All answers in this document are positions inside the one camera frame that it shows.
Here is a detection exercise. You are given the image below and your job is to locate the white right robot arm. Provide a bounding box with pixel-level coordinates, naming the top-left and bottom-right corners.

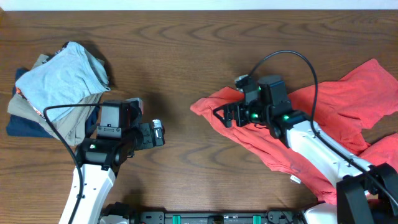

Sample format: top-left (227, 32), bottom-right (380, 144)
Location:
top-left (213, 100), bottom-right (397, 223)

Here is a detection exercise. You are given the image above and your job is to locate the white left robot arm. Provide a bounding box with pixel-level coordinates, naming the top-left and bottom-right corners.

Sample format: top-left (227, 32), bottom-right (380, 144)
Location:
top-left (59, 119), bottom-right (165, 223)

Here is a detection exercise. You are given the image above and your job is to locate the beige folded garment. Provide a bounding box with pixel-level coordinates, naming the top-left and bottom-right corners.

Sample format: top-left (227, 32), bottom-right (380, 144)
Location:
top-left (7, 54), bottom-right (109, 146)

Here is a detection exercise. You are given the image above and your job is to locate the light blue folded garment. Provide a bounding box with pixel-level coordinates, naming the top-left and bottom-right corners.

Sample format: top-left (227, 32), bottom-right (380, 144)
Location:
top-left (16, 42), bottom-right (110, 121)

